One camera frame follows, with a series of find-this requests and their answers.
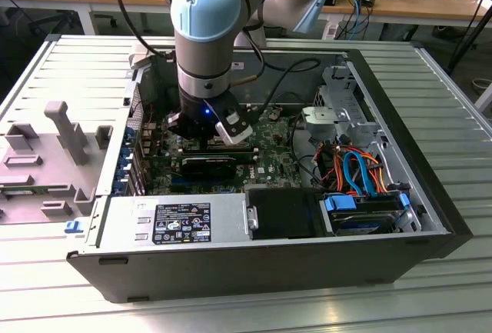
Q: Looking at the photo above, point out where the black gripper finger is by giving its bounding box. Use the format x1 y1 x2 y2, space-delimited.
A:
165 112 206 149
203 124 223 149

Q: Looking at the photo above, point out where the blue expansion slot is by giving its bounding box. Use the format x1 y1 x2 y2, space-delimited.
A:
171 177 228 187

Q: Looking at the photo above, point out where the black graphics card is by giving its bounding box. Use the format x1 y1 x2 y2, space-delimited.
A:
180 155 238 181

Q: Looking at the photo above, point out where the green motherboard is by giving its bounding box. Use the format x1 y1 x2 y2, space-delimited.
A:
140 104 304 195

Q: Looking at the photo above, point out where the silver power supply unit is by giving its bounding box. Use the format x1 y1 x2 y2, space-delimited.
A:
94 193 249 248

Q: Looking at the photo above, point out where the silver metal disk cage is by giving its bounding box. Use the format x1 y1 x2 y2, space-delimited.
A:
301 64 385 145

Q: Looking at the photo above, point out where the black and grey PC case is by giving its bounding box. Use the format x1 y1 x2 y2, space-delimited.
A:
65 35 474 304

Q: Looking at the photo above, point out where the grey parts rack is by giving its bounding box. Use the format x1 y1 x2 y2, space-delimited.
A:
0 100 115 226

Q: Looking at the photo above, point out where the blue disk carrier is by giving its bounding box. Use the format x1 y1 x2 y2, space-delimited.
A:
324 192 411 234

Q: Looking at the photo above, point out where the small blue plastic clip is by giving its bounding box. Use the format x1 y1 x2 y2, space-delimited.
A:
63 219 85 236

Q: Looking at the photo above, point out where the white power strip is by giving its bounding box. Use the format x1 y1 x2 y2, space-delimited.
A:
321 20 342 41

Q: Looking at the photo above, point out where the hard disk drive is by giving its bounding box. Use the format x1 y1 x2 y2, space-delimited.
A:
328 209 399 237

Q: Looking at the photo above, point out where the green RAM stick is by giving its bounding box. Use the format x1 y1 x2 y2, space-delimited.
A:
0 188 38 198

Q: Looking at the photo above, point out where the black stand pole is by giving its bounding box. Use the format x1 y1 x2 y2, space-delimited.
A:
447 0 492 72

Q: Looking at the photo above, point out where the white furniture piece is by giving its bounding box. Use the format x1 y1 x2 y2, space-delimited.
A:
473 78 492 119

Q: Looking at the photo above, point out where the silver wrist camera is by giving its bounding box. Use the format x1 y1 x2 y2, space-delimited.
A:
202 92 254 145

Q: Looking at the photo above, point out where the thick black camera cable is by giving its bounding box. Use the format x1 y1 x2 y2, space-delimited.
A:
245 58 322 118

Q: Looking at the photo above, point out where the thin black wire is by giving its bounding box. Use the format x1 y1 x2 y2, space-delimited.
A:
273 91 311 111

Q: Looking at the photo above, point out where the orange power wire bundle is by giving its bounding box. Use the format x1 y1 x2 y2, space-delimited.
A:
314 144 389 195

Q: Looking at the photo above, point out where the blue data wire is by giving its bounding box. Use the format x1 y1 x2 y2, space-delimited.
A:
341 150 380 199

